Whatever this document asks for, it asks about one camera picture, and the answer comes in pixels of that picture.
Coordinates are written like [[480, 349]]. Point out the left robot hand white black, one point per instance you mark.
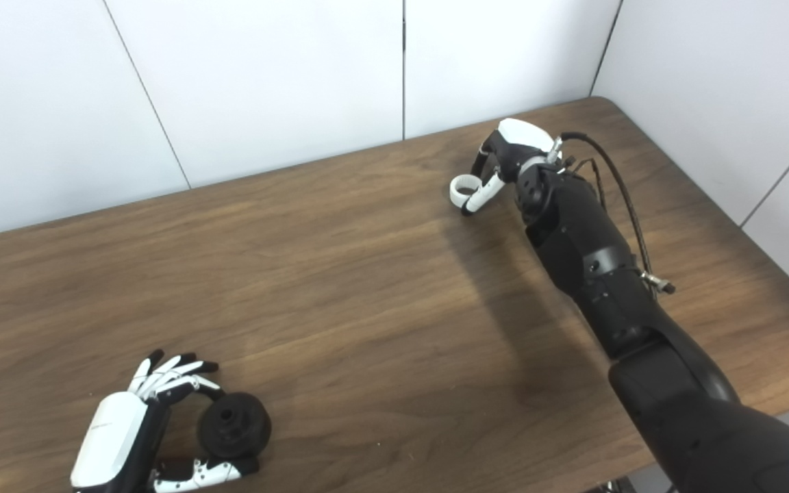
[[110, 431]]

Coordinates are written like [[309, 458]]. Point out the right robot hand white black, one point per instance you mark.
[[514, 147]]

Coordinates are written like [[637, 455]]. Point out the round black part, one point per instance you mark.
[[233, 428]]

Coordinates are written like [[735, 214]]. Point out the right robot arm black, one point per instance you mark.
[[607, 274]]

